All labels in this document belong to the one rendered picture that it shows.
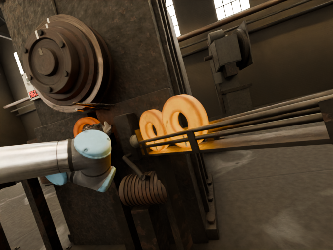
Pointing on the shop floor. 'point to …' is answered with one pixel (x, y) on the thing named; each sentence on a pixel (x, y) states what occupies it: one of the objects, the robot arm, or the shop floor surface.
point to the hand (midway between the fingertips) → (109, 128)
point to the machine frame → (121, 109)
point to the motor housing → (146, 209)
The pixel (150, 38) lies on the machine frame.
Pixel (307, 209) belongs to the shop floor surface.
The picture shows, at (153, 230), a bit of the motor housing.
